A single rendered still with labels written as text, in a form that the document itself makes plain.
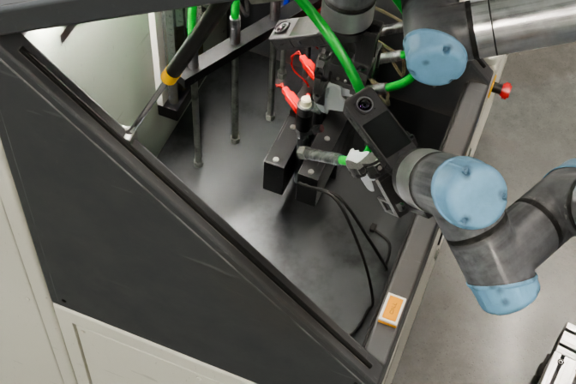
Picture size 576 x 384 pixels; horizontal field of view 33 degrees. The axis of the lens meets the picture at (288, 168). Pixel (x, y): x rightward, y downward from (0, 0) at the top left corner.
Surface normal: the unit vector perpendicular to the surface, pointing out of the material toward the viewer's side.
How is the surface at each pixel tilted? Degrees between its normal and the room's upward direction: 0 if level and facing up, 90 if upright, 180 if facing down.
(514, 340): 0
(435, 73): 90
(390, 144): 18
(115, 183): 90
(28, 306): 90
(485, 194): 45
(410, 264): 0
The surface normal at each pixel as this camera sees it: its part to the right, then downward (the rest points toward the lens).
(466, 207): 0.27, 0.12
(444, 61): -0.03, 0.80
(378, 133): 0.03, -0.33
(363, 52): -0.37, 0.73
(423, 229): 0.04, -0.60
